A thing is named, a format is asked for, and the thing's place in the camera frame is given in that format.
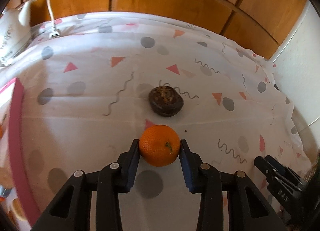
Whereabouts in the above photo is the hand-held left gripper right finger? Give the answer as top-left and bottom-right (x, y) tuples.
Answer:
(179, 140), (287, 231)

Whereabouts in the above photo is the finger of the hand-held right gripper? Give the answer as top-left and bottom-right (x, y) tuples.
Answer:
(265, 155), (307, 189)
(253, 156), (298, 206)

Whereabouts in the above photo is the printed white tablecloth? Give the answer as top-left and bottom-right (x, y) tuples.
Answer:
(0, 12), (315, 231)

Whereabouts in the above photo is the woven wicker seat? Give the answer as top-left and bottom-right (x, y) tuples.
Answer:
(301, 163), (317, 186)

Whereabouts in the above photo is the white ceramic electric kettle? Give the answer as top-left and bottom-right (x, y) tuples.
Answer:
(0, 1), (34, 66)

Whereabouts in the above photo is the pink shallow tray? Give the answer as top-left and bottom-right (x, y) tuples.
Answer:
(0, 77), (42, 231)

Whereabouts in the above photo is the textured dark brown round cake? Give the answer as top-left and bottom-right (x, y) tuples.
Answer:
(149, 86), (184, 117)

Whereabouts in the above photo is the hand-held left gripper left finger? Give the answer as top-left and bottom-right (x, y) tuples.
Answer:
(31, 139), (140, 231)

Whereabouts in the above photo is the orange with short stem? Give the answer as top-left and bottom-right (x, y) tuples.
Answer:
(139, 125), (181, 167)

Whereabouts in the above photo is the white power cable with plug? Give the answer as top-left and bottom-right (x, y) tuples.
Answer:
(31, 0), (62, 39)

